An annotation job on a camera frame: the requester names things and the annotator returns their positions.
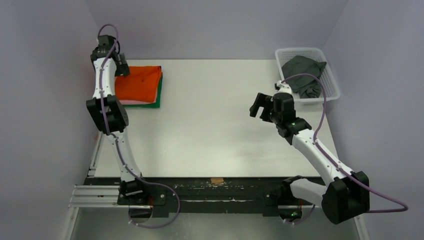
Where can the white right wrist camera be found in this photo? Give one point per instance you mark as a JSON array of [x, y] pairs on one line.
[[282, 87]]

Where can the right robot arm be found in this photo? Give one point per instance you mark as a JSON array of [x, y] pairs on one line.
[[343, 194]]

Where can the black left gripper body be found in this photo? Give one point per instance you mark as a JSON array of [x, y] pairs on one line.
[[122, 69]]

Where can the green folded t shirt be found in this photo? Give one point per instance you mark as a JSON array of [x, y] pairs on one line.
[[147, 95]]

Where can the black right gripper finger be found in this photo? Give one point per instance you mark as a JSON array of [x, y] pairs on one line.
[[259, 102], [266, 103]]

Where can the white plastic basket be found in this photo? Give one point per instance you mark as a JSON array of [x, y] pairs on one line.
[[330, 87]]

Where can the pink folded t shirt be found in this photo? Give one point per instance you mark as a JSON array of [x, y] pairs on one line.
[[135, 102]]

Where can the orange t shirt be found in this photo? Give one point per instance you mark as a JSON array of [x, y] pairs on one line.
[[140, 76]]

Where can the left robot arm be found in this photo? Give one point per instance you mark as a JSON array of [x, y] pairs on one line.
[[111, 118]]

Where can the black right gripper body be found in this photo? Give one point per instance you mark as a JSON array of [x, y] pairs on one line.
[[262, 108]]

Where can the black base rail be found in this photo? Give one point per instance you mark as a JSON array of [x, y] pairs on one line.
[[161, 197]]

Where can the dark grey t shirt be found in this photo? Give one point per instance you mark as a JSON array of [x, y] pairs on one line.
[[302, 72]]

